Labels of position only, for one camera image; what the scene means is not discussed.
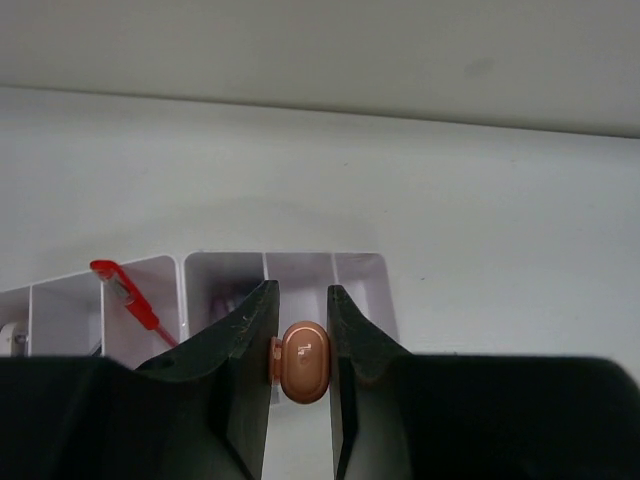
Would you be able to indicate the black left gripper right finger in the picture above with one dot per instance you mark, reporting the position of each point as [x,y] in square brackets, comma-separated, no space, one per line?
[402,415]

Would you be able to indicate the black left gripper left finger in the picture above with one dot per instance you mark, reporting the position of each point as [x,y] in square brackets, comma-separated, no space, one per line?
[197,411]

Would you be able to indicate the orange translucent highlighter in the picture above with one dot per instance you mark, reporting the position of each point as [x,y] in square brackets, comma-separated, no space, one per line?
[300,362]

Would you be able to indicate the red ballpoint pen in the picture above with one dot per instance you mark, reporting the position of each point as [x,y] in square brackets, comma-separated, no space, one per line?
[114,276]

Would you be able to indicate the white desk organizer container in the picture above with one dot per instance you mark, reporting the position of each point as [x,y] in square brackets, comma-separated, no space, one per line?
[79,315]

